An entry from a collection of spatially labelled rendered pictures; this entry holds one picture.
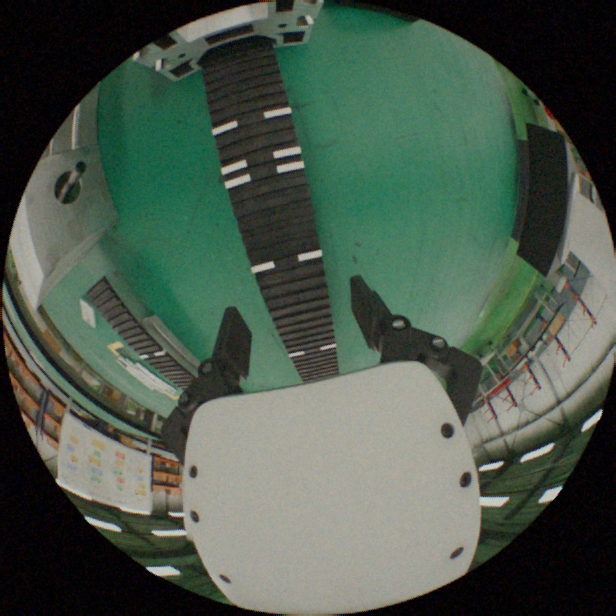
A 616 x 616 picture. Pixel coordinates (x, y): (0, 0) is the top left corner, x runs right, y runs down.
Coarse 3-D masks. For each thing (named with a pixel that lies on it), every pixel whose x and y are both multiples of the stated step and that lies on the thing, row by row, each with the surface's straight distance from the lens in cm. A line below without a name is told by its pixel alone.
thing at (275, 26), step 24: (288, 0) 16; (312, 0) 16; (192, 24) 18; (216, 24) 16; (240, 24) 16; (264, 24) 16; (288, 24) 16; (312, 24) 17; (144, 48) 17; (168, 48) 16; (192, 48) 16; (168, 72) 18; (192, 72) 19
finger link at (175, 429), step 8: (176, 408) 11; (168, 416) 12; (176, 416) 11; (184, 416) 11; (192, 416) 11; (168, 424) 12; (176, 424) 11; (184, 424) 11; (160, 432) 12; (168, 432) 11; (176, 432) 11; (184, 432) 11; (168, 440) 11; (176, 440) 11; (184, 440) 10; (176, 448) 11; (184, 448) 10; (176, 456) 11; (184, 456) 10; (184, 464) 10
